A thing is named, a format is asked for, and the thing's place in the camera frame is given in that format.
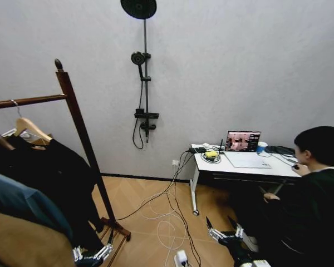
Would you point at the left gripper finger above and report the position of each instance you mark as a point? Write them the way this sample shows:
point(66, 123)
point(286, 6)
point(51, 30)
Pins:
point(78, 253)
point(105, 251)

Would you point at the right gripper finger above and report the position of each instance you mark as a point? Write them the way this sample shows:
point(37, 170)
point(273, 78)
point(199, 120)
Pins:
point(238, 231)
point(214, 233)

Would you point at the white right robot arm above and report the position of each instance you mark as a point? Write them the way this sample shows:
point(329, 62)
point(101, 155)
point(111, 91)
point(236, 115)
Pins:
point(261, 263)

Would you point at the tan brown garment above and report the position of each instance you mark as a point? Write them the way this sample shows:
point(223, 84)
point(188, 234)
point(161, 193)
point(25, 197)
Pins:
point(22, 244)

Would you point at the teal hanging garment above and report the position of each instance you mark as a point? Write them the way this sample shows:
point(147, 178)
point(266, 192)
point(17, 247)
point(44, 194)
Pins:
point(16, 200)

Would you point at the black hanging garment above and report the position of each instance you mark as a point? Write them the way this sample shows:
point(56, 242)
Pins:
point(53, 172)

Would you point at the dark brown clothes hanger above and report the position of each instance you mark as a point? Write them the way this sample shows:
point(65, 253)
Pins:
point(0, 139)

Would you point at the white plastic clothes hanger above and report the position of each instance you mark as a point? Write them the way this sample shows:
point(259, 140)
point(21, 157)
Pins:
point(9, 132)

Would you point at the light wooden clothes hanger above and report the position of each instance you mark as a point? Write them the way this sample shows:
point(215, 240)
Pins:
point(25, 123)

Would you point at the white power strip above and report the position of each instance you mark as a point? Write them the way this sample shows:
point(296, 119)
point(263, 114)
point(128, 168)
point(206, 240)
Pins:
point(181, 258)

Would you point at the white desk on wheels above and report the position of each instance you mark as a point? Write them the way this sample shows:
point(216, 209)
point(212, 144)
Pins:
point(239, 169)

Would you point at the silver open laptop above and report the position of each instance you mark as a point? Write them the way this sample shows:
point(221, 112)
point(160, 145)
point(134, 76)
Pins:
point(249, 161)

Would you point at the person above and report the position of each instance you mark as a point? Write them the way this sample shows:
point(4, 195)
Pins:
point(311, 211)

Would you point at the yellow object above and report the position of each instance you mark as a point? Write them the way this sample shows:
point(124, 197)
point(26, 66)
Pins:
point(211, 154)

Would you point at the black box with antenna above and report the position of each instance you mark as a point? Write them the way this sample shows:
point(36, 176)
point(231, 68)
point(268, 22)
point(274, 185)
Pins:
point(197, 150)

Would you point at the black computer mouse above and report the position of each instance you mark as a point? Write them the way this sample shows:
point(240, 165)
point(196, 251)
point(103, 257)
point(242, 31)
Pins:
point(295, 167)

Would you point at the white and blue cup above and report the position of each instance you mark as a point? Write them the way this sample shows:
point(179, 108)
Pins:
point(262, 147)

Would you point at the small white box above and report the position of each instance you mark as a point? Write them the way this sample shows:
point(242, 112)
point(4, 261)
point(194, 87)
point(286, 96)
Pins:
point(206, 145)

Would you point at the black shower spout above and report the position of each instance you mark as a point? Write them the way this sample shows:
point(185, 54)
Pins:
point(147, 127)

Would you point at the dark wooden clothes rack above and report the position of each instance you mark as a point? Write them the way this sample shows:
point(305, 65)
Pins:
point(80, 125)

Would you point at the black shower valve shelf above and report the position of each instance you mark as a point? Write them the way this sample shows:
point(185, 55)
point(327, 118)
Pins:
point(146, 114)

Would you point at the black hand shower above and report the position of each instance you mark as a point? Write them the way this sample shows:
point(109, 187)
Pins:
point(138, 58)

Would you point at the black shower riser pipe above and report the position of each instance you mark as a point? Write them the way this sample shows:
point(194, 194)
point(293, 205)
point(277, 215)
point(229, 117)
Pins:
point(145, 39)

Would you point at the black round rain shower head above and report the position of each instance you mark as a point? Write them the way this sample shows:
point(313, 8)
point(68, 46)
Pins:
point(137, 7)

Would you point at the white wall socket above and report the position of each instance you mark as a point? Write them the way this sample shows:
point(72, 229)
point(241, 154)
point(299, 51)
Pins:
point(175, 162)

